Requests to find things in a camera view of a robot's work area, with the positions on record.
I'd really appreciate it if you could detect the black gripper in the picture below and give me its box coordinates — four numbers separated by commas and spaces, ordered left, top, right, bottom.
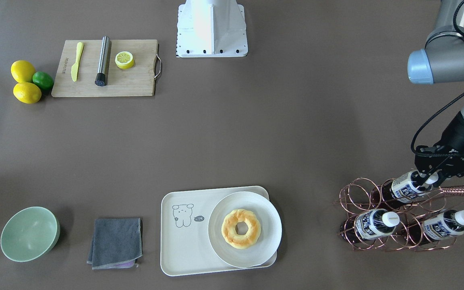
414, 113, 464, 189

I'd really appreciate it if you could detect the tea bottle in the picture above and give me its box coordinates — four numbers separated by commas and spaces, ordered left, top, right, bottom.
407, 209, 464, 245
340, 209, 401, 244
371, 170, 439, 211

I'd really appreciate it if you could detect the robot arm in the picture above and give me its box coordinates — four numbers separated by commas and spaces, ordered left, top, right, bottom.
407, 0, 464, 187

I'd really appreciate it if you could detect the cream tray with bunny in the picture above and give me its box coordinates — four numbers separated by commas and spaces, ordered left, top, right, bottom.
160, 186, 277, 276

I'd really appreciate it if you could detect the white round plate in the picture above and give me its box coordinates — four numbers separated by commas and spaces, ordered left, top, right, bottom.
208, 191, 282, 268

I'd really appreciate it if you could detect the bamboo cutting board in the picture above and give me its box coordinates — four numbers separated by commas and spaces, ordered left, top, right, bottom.
51, 39, 160, 97

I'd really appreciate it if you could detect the grey folded cloth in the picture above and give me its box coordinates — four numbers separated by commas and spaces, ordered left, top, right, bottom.
87, 217, 143, 270

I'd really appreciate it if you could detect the half lemon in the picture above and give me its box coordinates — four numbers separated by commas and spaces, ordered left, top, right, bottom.
114, 51, 135, 69

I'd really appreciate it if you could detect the steel muddler black tip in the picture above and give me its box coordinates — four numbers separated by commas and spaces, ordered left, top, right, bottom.
94, 35, 111, 87

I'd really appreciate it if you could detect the yellow plastic knife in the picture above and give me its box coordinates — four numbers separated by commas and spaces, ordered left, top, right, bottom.
70, 42, 84, 81

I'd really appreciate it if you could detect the green lime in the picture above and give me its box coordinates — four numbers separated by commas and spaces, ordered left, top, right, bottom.
32, 71, 54, 91

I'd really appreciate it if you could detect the mint green bowl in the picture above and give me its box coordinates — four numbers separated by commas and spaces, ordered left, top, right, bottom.
0, 206, 60, 262

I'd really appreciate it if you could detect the lower whole yellow lemon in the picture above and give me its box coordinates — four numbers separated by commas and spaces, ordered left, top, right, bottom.
13, 82, 42, 104

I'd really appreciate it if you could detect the whole yellow lemon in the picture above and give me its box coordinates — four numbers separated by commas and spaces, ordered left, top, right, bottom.
10, 60, 36, 83
13, 82, 42, 104

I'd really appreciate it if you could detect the upper whole yellow lemon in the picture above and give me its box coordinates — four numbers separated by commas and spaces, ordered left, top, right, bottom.
10, 60, 36, 83

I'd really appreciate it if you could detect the copper wire bottle rack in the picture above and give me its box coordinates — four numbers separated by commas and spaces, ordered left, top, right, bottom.
333, 178, 464, 252

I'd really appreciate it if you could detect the glazed ring donut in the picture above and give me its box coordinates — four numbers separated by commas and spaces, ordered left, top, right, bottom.
221, 209, 262, 249

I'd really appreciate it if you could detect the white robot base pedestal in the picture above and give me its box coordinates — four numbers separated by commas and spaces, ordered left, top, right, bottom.
176, 0, 249, 58

